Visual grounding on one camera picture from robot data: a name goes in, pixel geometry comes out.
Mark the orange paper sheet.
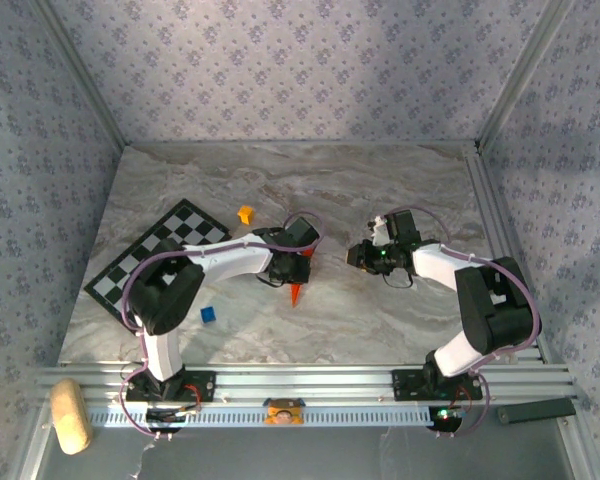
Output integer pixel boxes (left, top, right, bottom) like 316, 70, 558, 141
289, 247, 315, 309

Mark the black and white checkerboard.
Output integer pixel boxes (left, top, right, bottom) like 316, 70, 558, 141
83, 198, 232, 336

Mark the cartoon face figure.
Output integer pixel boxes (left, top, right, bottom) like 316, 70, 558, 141
262, 397, 306, 426

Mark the dark flat metal bar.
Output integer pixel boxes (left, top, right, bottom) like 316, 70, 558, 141
497, 398, 577, 425

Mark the thin black right gripper cable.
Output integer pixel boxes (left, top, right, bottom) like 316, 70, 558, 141
382, 271, 415, 290

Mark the long aluminium mounting rail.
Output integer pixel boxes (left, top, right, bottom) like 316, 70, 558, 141
34, 364, 576, 406

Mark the aluminium side rail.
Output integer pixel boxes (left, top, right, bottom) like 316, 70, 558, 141
463, 152, 546, 364

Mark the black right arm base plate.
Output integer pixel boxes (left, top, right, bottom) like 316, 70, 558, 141
390, 368, 484, 402

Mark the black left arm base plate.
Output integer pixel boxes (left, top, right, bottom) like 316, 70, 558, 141
126, 370, 217, 402

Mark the white slotted cable duct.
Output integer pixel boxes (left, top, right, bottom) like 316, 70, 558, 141
87, 405, 434, 429

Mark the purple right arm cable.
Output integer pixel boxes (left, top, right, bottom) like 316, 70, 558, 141
384, 204, 542, 441

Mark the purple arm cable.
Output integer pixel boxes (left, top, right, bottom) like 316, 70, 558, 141
384, 204, 542, 441
117, 209, 327, 441

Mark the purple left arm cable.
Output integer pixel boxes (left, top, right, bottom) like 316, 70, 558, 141
117, 209, 327, 441

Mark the aluminium corner post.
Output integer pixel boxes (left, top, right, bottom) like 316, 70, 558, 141
477, 0, 576, 150
29, 0, 131, 147

